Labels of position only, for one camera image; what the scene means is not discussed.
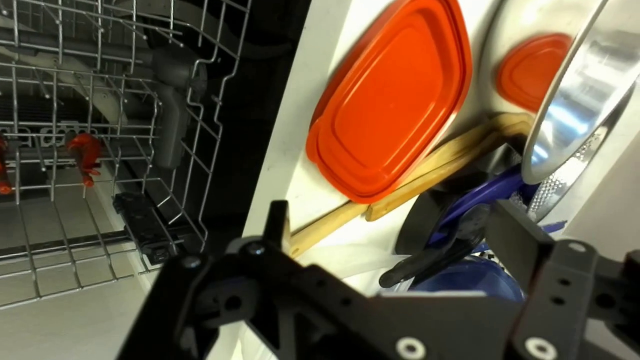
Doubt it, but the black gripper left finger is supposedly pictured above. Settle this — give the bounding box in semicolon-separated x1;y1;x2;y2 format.
117;198;348;360

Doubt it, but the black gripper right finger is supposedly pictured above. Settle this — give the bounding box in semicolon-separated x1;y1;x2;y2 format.
484;198;640;360

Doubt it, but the red plastic lid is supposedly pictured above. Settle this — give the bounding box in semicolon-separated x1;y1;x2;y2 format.
305;0;476;207

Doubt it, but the dark dishwasher tub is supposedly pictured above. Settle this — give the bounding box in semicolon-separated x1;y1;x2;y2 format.
198;0;317;257

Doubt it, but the steel colander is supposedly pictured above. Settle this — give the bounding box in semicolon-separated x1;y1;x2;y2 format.
529;118;640;226

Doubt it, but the dark blue utensil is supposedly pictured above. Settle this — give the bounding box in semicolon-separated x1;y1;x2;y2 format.
378;189;499;290

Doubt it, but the orange rack clip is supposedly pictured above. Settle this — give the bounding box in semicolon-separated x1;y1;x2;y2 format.
0;136;15;198
66;130;107;190

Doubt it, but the wooden spoon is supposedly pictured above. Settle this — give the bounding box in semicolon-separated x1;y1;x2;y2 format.
287;110;537;260

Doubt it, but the large steel mixing bowl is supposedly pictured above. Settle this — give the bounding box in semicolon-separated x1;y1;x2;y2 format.
476;0;640;189

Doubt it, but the dark grey rack fixture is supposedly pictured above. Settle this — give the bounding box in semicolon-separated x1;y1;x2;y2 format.
150;46;208;173

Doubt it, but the white wire dishwasher rack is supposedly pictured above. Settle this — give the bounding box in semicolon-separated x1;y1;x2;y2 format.
0;0;254;313

